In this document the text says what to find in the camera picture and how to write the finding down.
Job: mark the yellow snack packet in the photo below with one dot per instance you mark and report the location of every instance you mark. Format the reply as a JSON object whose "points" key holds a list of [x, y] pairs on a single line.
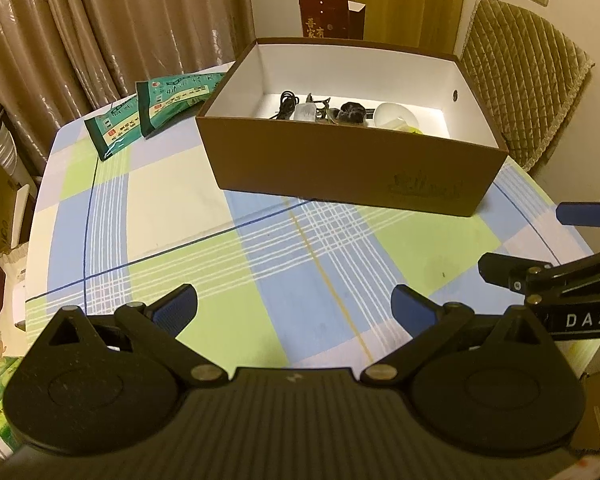
{"points": [[415, 131]]}

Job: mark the brown cardboard carton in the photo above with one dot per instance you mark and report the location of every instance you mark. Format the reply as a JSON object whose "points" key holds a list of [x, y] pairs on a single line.
{"points": [[0, 205]]}

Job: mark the yellow wooden door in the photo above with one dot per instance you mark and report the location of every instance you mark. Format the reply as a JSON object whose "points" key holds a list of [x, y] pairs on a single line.
{"points": [[405, 0]]}

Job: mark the clear cotton swab pack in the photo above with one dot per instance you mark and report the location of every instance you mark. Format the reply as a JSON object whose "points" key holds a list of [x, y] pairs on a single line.
{"points": [[305, 111]]}

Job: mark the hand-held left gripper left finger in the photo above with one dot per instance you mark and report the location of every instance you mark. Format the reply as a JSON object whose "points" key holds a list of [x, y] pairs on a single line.
{"points": [[177, 310]]}

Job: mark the beige curtain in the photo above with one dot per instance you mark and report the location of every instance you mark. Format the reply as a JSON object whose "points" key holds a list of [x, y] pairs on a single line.
{"points": [[105, 35]]}

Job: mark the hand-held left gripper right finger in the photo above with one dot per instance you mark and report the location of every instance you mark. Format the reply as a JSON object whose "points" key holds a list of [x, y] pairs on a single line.
{"points": [[410, 310]]}

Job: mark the red gift bag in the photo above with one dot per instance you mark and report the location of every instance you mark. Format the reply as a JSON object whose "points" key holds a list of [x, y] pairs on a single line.
{"points": [[322, 17]]}

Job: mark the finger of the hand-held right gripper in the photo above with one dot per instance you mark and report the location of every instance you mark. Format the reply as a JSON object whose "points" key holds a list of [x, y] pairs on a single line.
{"points": [[505, 267], [582, 213]]}

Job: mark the brown cardboard box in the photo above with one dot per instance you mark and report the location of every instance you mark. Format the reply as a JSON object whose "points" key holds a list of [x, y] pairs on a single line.
{"points": [[330, 160]]}

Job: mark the quilted chair back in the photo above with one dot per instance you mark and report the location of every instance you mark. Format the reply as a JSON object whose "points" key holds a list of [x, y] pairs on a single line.
{"points": [[525, 75]]}

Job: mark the dark brown velvet scrunchie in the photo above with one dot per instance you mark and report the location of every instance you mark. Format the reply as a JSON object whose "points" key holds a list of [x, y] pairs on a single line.
{"points": [[352, 110]]}

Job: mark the green rice bag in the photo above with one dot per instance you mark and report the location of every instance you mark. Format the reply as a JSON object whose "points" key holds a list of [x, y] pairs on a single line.
{"points": [[110, 132], [175, 97]]}

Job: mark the bronze hair claw clip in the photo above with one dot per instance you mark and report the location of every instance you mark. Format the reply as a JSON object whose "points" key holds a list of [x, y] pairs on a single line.
{"points": [[321, 105]]}

